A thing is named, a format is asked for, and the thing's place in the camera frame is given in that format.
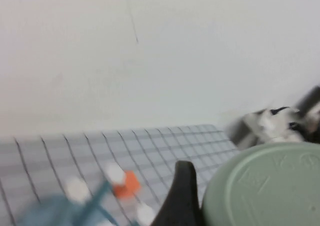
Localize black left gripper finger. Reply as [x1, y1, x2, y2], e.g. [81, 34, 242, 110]
[149, 160, 205, 226]

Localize pale green plastic cup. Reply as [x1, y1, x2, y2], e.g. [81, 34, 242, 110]
[201, 142, 320, 226]

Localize blue cup stand, white caps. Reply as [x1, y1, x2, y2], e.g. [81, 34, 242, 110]
[14, 162, 157, 226]

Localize orange foam cube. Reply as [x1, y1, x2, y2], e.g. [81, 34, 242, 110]
[112, 170, 142, 199]

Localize grey and black machine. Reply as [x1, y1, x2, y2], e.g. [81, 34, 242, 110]
[224, 85, 320, 149]

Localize grid-checked white tablecloth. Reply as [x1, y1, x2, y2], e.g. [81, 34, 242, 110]
[0, 124, 241, 226]

